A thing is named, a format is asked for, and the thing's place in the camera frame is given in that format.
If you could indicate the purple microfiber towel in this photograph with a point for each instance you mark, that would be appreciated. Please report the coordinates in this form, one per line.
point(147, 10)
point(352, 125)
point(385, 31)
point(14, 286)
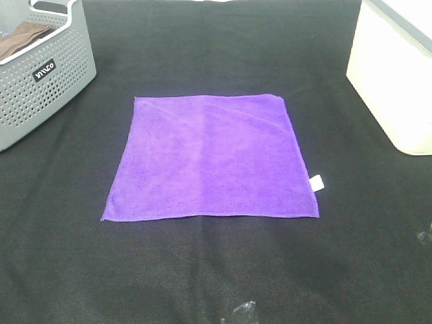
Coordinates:
point(212, 156)

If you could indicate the clear tape piece bottom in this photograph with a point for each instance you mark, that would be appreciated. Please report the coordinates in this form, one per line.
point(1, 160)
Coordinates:
point(246, 313)

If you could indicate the clear tape piece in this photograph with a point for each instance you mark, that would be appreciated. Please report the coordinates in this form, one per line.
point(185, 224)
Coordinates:
point(425, 237)
point(246, 313)

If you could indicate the black table cloth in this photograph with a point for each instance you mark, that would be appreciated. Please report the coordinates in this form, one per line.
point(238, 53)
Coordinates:
point(359, 262)

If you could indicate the grey perforated plastic basket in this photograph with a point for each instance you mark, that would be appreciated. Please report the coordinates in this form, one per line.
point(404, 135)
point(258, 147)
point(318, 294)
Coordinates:
point(39, 80)

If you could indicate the white plastic bin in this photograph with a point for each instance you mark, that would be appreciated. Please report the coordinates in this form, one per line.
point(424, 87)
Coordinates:
point(390, 69)

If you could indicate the clear tape piece right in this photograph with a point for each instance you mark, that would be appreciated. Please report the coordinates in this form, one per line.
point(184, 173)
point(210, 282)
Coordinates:
point(425, 237)

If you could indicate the brown folded towel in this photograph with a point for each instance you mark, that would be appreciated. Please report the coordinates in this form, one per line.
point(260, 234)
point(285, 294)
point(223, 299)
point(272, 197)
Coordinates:
point(25, 34)

